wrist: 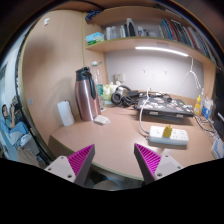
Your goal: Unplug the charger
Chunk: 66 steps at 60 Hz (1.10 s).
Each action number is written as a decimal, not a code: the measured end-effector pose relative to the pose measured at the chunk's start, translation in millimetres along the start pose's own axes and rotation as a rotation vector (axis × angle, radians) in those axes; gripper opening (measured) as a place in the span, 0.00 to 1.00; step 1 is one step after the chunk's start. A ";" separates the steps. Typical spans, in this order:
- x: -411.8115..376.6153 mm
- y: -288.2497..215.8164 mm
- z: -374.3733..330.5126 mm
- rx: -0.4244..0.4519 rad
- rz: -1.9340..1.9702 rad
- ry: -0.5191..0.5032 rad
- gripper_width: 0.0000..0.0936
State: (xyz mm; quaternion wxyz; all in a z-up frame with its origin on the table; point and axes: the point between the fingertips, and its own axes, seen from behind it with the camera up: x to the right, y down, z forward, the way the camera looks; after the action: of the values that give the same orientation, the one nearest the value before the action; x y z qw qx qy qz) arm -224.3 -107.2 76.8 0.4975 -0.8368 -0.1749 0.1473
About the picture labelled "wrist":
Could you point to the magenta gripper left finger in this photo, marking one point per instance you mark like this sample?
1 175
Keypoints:
75 167

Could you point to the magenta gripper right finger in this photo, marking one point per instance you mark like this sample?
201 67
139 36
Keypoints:
154 166

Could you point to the yellow charger plug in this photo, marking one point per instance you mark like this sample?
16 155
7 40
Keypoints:
167 131

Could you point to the white power strip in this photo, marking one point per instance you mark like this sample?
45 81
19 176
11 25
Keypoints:
178 136

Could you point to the crumpled white tissue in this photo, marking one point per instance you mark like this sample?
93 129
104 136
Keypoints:
102 120

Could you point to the white paper towel roll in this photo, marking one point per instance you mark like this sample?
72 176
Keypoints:
65 113

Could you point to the black laptop with stickers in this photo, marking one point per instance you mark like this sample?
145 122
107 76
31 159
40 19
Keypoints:
161 106

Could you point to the copper thermos jug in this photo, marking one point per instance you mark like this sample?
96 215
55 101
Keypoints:
86 95

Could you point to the person in blue shirt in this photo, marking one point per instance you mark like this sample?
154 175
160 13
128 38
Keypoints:
12 128

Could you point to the black over-ear headphones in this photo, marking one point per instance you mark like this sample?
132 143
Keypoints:
117 98

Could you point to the yellow glue bottle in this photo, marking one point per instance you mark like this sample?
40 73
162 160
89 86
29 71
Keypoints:
197 107

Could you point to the blue white box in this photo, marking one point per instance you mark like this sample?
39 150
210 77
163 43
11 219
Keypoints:
207 107

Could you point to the clear plastic water bottle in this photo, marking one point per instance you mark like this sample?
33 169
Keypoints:
99 83

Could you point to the white clothes hanger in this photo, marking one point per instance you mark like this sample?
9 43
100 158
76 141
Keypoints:
191 73

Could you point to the under-shelf light bar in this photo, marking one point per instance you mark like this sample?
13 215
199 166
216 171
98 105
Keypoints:
161 50

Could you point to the green tissue pack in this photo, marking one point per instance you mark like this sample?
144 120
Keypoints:
94 38

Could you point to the row of books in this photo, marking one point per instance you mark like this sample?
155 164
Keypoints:
173 30

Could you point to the white wall socket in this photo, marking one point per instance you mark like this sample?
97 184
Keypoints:
119 77

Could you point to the wooden wall shelf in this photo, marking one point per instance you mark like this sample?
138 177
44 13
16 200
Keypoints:
154 70

